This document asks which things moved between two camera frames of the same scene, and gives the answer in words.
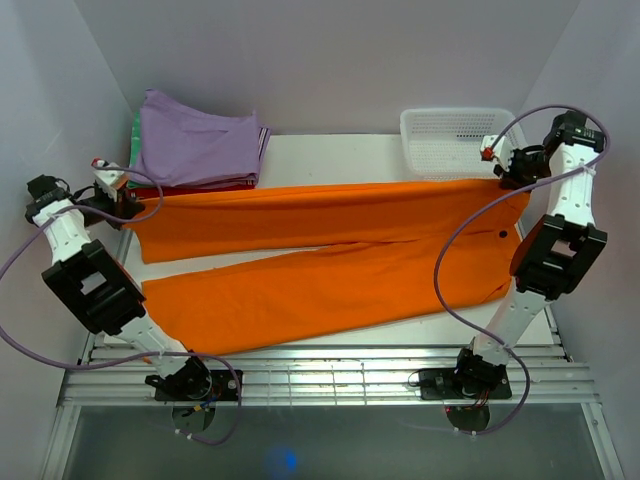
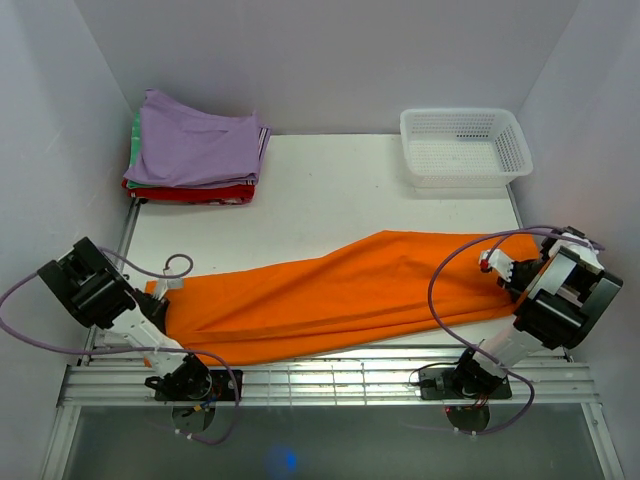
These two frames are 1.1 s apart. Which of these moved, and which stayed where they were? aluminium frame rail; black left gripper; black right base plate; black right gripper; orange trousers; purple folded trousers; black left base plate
Moved: black left gripper; black right gripper; orange trousers
Stayed: black left base plate; aluminium frame rail; black right base plate; purple folded trousers
